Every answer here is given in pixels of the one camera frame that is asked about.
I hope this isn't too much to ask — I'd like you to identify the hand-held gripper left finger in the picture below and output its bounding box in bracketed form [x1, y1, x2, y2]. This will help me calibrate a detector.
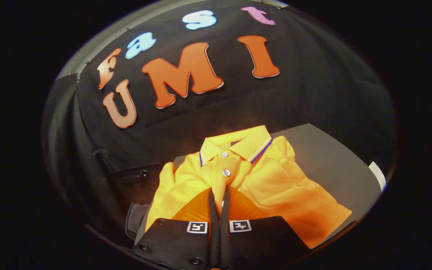
[132, 187, 220, 269]

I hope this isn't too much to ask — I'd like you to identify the yellow polo shirt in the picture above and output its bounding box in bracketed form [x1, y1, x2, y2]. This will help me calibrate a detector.
[145, 125, 353, 249]

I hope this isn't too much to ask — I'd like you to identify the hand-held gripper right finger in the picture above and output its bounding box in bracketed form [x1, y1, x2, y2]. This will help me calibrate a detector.
[220, 186, 311, 269]

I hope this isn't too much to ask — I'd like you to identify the grey cabinet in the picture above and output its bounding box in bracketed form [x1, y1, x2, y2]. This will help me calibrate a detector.
[171, 123, 384, 249]

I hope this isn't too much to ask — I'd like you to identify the black backdrop cloth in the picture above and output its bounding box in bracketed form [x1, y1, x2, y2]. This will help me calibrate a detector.
[42, 4, 396, 240]

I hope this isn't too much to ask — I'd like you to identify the dark washing machine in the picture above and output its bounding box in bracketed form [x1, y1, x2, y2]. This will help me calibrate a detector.
[105, 162, 164, 240]

